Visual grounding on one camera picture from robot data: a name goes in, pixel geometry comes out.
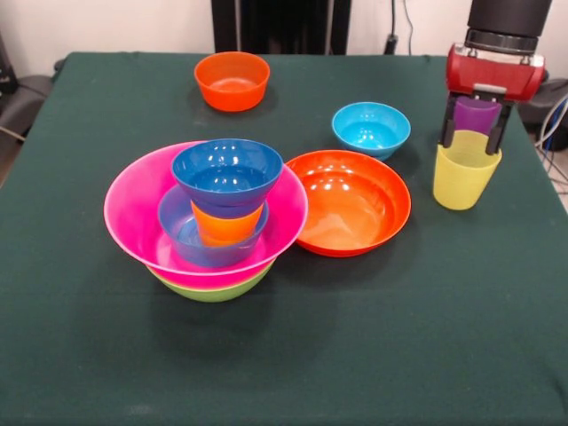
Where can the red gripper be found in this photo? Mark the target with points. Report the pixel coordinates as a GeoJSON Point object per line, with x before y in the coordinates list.
{"type": "Point", "coordinates": [492, 75]}

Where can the yellow plastic cup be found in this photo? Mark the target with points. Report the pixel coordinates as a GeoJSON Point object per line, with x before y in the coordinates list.
{"type": "Point", "coordinates": [463, 182]}

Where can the dark blue ribbed bowl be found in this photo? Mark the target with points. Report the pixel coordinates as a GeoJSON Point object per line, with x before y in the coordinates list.
{"type": "Point", "coordinates": [226, 177]}

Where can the orange plastic cup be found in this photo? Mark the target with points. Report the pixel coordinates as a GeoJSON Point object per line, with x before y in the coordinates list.
{"type": "Point", "coordinates": [213, 242]}
{"type": "Point", "coordinates": [226, 224]}

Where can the light blue translucent bowl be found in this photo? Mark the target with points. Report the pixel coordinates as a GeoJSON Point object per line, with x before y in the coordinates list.
{"type": "Point", "coordinates": [177, 231]}

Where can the large pink plastic bowl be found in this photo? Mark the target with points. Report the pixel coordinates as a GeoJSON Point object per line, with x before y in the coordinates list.
{"type": "Point", "coordinates": [133, 208]}

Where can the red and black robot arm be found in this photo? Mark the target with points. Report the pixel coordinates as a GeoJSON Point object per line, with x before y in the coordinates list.
{"type": "Point", "coordinates": [510, 18]}

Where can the purple plastic cup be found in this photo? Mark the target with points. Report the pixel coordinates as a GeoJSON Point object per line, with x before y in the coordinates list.
{"type": "Point", "coordinates": [475, 117]}

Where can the black floor device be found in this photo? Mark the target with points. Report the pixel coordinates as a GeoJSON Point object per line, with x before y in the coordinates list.
{"type": "Point", "coordinates": [546, 106]}

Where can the cyan ribbed bowl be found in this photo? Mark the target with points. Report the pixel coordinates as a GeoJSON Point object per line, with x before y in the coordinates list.
{"type": "Point", "coordinates": [370, 133]}

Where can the red-orange shallow bowl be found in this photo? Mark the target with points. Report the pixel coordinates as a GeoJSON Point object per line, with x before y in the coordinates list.
{"type": "Point", "coordinates": [355, 208]}

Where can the dark green table cloth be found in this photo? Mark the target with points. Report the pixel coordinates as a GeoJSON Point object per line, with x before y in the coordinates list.
{"type": "Point", "coordinates": [355, 333]}

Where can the orange translucent bowl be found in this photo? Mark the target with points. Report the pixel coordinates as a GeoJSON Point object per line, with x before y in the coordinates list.
{"type": "Point", "coordinates": [231, 89]}

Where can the green plastic bowl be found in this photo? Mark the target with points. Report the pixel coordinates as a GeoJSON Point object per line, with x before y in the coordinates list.
{"type": "Point", "coordinates": [213, 294]}

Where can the dark grey chair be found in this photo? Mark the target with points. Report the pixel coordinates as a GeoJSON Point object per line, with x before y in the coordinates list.
{"type": "Point", "coordinates": [24, 102]}

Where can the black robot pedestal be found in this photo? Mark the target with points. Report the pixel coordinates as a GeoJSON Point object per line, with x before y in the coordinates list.
{"type": "Point", "coordinates": [284, 26]}

